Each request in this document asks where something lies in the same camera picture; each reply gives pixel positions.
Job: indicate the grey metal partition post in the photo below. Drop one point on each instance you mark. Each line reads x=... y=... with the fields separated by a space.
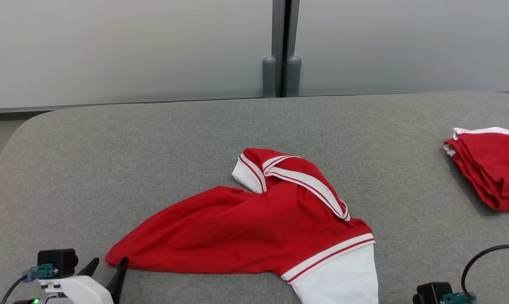
x=278 y=42

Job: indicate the teal camera connector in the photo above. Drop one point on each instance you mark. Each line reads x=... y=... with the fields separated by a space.
x=39 y=272
x=459 y=298

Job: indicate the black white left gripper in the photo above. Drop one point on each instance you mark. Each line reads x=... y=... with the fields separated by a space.
x=81 y=291

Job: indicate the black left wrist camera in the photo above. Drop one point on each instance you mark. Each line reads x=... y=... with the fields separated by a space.
x=58 y=259

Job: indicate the red garment with white trim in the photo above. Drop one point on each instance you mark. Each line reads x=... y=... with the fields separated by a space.
x=495 y=169

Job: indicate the teal left camera connector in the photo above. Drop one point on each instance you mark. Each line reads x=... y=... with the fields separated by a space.
x=39 y=272

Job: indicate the teal right camera connector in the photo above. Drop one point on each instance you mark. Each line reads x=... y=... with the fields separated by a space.
x=459 y=298

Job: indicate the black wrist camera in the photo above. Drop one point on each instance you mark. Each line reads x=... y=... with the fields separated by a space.
x=429 y=293
x=58 y=259

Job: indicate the red jersey with white sleeves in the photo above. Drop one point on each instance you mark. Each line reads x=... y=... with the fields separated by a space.
x=246 y=228

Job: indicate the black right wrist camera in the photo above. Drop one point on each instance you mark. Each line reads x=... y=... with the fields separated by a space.
x=429 y=293

